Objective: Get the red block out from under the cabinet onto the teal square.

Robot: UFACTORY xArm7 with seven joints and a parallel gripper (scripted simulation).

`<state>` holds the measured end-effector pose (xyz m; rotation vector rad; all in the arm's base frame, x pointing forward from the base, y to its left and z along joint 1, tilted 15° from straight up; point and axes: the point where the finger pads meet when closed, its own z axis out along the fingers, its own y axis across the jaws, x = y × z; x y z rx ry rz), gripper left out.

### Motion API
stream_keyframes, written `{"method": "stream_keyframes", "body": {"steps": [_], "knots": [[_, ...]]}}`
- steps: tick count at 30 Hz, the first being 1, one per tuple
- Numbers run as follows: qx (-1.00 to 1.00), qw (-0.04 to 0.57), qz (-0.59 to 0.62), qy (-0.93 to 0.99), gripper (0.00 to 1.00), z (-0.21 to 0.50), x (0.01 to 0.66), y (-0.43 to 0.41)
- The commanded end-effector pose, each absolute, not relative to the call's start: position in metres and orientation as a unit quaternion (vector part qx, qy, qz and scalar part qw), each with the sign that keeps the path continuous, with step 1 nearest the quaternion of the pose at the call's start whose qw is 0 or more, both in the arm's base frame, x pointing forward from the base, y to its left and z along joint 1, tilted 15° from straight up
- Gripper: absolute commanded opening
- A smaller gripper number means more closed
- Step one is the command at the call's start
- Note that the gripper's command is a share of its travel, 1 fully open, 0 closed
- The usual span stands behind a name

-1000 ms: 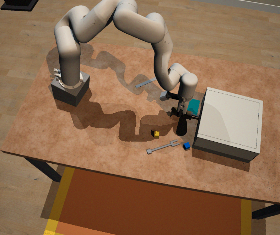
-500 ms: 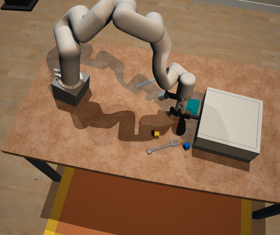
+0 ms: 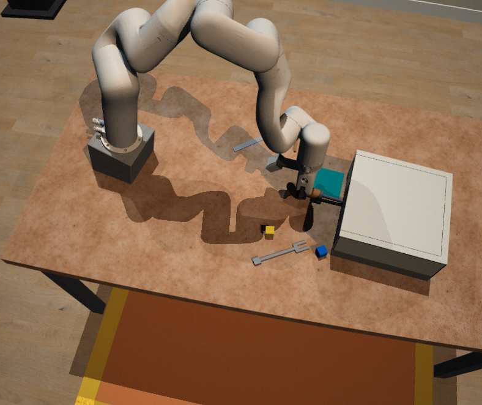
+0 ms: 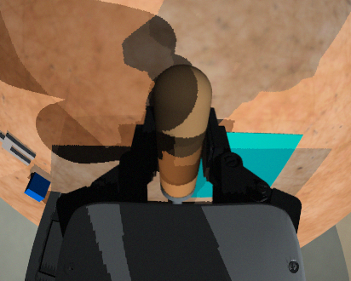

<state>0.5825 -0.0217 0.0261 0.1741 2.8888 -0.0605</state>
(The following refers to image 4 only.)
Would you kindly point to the blue cube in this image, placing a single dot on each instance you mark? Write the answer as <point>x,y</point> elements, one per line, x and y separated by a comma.
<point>37,187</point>

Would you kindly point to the grey combination wrench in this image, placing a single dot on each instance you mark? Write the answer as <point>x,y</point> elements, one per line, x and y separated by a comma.
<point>8,141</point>

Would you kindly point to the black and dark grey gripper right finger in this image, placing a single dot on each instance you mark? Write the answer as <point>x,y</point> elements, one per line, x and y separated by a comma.
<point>225,169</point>

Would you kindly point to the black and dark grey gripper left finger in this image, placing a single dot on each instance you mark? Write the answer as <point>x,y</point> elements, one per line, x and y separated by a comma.
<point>125,181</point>

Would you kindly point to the teal square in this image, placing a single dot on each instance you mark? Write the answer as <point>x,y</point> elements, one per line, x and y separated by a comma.
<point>263,154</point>

